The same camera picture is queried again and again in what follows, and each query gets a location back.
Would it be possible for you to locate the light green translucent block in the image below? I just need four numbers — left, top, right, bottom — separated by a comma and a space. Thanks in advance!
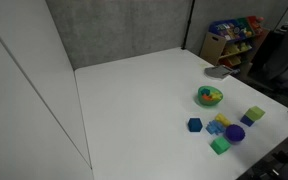
245, 106, 265, 121

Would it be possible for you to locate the dark teal blue block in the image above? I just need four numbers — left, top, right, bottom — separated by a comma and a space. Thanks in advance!
188, 118, 203, 132

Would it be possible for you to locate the green cube block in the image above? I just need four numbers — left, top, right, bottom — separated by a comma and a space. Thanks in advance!
211, 137, 231, 155

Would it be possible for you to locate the royal blue square block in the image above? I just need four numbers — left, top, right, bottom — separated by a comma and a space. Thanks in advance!
241, 115, 254, 127

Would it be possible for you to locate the green bowl with toys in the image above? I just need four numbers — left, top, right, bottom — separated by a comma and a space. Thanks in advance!
198, 86, 224, 106

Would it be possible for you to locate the grey folded cloth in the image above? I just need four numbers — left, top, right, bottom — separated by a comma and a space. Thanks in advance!
204, 65, 233, 80

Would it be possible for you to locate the light blue toy piece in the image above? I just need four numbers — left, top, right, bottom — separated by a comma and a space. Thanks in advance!
206, 120, 225, 135

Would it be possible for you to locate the yellow toy piece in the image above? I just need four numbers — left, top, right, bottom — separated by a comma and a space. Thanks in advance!
215, 113, 231, 127

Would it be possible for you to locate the black vertical pole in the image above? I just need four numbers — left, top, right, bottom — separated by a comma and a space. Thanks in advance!
181, 0, 196, 50

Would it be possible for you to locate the purple ridged ball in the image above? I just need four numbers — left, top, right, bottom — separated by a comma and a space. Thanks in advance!
225, 124, 245, 142

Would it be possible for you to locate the wooden toy storage shelf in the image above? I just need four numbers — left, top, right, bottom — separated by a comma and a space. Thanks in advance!
199, 16, 269, 70

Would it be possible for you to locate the black office chair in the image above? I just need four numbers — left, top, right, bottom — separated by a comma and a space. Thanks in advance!
248, 28, 288, 93

